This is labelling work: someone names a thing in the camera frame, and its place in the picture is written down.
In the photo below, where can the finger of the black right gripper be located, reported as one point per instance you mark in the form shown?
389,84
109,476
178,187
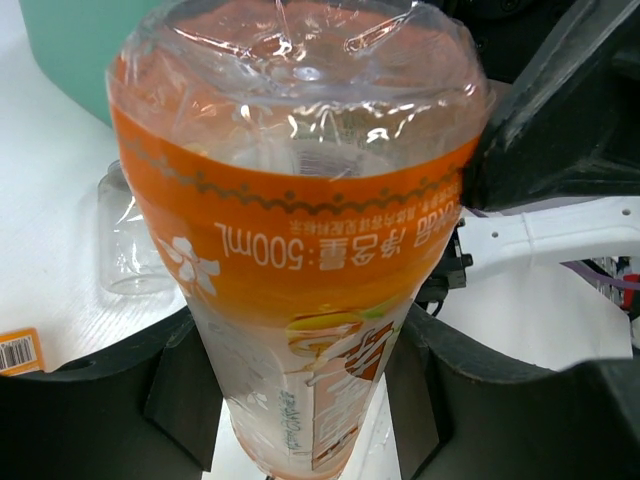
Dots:
569,125

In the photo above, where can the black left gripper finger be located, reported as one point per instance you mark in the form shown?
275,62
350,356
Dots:
146,407

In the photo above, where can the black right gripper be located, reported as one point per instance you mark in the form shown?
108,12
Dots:
461,410

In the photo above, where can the orange juice bottle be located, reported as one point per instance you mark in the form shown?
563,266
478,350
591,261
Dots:
20,352

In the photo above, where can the clear unlabelled plastic bottle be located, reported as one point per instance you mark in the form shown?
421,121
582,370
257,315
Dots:
129,263

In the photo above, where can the orange label tea bottle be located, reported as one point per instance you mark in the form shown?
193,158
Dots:
299,166

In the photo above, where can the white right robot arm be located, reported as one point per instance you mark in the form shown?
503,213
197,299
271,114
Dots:
559,230

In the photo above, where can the green plastic bin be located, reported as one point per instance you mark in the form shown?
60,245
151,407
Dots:
74,41

